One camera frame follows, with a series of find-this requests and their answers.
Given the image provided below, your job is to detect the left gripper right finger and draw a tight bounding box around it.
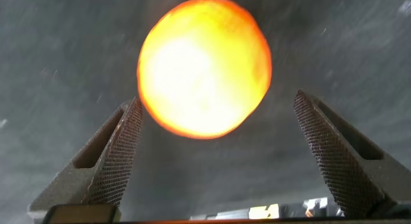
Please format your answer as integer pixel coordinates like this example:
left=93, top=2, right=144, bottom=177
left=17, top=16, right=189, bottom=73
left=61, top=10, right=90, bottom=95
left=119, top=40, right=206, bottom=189
left=293, top=90, right=411, bottom=218

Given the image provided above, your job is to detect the orange fruit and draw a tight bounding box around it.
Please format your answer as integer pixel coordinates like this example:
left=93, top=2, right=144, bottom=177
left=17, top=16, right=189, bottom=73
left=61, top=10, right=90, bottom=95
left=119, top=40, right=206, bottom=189
left=137, top=0, right=273, bottom=141

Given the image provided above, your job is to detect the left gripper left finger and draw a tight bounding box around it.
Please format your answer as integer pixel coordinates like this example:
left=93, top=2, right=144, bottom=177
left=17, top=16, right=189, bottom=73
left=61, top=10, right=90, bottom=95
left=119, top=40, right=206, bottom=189
left=28, top=97, right=144, bottom=220

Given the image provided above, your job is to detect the black tablecloth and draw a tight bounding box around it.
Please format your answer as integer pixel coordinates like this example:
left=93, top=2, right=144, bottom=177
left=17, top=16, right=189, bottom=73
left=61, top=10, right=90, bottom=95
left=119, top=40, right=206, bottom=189
left=0, top=0, right=411, bottom=224

